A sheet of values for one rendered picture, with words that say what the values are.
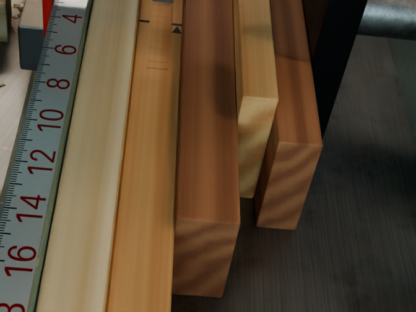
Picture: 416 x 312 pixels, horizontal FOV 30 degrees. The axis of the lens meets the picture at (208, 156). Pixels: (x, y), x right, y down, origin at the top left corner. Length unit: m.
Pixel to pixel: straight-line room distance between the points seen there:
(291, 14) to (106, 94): 0.10
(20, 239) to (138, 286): 0.04
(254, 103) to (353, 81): 0.12
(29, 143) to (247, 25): 0.11
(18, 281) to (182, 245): 0.07
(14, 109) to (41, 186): 0.26
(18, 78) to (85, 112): 0.25
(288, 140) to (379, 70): 0.14
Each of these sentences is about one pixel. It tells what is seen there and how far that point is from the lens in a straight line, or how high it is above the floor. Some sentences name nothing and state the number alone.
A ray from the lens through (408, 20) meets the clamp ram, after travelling 0.36.
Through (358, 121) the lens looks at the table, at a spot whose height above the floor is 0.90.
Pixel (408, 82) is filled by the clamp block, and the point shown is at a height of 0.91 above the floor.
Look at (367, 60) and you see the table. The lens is 0.42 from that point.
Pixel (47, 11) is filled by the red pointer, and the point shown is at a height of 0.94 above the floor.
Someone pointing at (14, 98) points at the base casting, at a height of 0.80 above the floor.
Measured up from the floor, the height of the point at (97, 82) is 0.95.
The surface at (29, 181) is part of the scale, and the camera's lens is 0.25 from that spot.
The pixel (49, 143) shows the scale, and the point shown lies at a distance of 0.27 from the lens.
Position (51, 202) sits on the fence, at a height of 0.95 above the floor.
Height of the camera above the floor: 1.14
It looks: 45 degrees down
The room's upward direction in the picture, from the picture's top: 10 degrees clockwise
